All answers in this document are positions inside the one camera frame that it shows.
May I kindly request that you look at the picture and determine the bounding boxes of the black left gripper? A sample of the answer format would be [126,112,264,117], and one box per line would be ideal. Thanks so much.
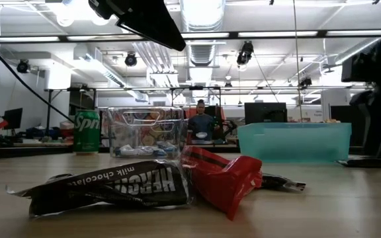
[88,0,187,52]

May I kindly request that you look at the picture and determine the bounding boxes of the brown chocolate bar wrapper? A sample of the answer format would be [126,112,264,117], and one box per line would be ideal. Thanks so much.
[261,173,307,192]
[7,160,194,219]

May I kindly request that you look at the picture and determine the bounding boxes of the red candy bar wrapper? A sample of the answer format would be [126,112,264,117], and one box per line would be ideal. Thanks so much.
[179,146,264,221]

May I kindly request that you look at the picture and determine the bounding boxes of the black partition panel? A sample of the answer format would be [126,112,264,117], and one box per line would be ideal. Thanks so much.
[329,104,353,147]

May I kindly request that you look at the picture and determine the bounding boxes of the teal plastic container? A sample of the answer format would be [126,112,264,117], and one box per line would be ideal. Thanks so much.
[237,122,353,163]

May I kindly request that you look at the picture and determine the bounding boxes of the clear plastic bin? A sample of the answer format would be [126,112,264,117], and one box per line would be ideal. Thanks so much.
[106,106,185,159]

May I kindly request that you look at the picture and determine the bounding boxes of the person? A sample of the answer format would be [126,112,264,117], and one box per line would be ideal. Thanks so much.
[187,99,220,145]

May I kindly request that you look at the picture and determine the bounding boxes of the black computer monitor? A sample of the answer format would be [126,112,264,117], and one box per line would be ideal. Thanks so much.
[2,108,24,130]
[244,102,288,126]

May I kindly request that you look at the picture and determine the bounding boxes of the green Sprite can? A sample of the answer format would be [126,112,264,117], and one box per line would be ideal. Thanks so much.
[73,110,101,155]

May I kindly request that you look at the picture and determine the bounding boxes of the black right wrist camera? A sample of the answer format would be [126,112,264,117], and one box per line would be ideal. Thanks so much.
[341,52,376,83]

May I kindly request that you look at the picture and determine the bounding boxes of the silver ventilation duct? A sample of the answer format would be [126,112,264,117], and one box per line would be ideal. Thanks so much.
[179,0,226,85]

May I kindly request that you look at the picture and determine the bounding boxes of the black background rig frame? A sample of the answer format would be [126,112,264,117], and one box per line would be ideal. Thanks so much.
[44,84,376,108]

